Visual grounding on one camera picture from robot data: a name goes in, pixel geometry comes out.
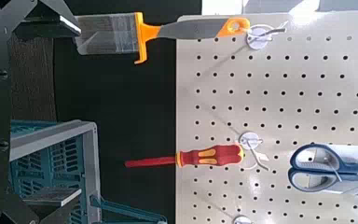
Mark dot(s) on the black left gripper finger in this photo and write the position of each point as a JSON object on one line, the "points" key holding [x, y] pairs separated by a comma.
{"points": [[49, 21], [49, 205]]}

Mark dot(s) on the red yellow screwdriver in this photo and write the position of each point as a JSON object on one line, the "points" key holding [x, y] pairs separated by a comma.
{"points": [[217, 155]]}

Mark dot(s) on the blue grey plastic crate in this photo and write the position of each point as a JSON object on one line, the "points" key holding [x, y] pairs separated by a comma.
{"points": [[52, 137]]}

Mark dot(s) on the black panel under pegboard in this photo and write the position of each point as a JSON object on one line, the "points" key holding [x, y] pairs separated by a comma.
{"points": [[121, 109]]}

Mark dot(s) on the white pegboard hook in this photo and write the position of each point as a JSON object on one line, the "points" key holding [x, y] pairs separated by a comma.
{"points": [[250, 138], [241, 221], [258, 42]]}

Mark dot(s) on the blue scissors on package card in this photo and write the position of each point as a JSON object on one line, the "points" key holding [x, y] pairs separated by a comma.
{"points": [[293, 160]]}

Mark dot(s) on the white perforated pegboard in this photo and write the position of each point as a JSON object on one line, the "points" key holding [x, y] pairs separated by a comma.
{"points": [[292, 93]]}

